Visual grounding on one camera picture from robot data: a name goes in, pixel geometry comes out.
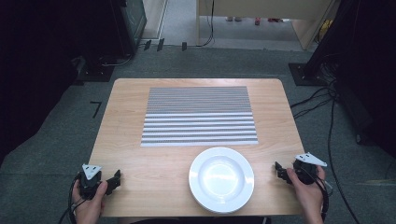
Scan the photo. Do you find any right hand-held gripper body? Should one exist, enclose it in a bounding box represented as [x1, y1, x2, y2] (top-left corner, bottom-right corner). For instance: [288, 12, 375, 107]
[292, 151, 328, 186]

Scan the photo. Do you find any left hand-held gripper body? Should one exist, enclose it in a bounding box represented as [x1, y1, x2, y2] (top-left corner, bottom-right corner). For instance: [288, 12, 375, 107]
[77, 163, 104, 201]

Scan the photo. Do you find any person's right hand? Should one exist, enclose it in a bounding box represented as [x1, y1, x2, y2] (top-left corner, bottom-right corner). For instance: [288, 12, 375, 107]
[286, 165, 327, 210]

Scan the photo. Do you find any person's left hand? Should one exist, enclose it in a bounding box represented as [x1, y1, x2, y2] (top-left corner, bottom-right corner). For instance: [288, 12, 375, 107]
[71, 179, 108, 224]

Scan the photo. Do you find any white round plate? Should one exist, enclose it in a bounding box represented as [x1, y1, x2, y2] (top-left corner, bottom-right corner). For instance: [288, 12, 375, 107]
[188, 147, 256, 216]

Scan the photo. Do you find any person's dark clothing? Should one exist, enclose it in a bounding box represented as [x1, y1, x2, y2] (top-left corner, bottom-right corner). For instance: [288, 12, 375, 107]
[117, 216, 273, 224]

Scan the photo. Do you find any grey striped placemat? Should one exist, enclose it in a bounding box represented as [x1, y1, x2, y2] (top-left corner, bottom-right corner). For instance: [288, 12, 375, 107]
[140, 86, 260, 148]

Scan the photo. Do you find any black stand with square base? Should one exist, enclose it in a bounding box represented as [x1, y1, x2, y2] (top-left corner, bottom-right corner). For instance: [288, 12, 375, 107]
[70, 46, 134, 86]

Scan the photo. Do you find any light wooden desk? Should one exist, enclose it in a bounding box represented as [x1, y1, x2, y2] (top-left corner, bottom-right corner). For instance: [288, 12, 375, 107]
[195, 0, 340, 51]

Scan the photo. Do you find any yellow object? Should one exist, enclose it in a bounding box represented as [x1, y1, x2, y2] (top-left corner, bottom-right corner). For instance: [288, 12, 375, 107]
[317, 18, 334, 43]

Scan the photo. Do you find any dark cabinet with glass front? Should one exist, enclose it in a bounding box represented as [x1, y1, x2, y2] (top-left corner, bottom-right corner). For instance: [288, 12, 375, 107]
[111, 0, 148, 57]

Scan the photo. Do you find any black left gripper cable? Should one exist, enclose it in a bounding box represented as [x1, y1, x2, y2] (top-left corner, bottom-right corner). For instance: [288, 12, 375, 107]
[57, 174, 87, 224]

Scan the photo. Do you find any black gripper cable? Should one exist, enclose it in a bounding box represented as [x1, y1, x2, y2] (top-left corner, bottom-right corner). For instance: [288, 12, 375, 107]
[300, 167, 332, 222]
[57, 174, 87, 224]

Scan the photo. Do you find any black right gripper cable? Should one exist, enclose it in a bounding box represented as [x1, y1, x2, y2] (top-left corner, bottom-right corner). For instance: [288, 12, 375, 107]
[300, 167, 332, 222]

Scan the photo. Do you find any long black floor cable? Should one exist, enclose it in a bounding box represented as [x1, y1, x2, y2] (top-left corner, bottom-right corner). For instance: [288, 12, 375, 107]
[326, 98, 362, 224]

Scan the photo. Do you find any bundle of black floor cables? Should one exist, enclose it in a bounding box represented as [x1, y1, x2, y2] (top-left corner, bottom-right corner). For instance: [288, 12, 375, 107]
[290, 54, 342, 120]

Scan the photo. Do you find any black stand base plate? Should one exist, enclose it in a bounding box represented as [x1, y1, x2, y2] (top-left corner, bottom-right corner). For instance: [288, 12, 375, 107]
[288, 62, 332, 87]

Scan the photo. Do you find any black hanging cable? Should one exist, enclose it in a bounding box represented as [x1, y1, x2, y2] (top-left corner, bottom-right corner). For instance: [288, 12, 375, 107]
[196, 0, 217, 49]

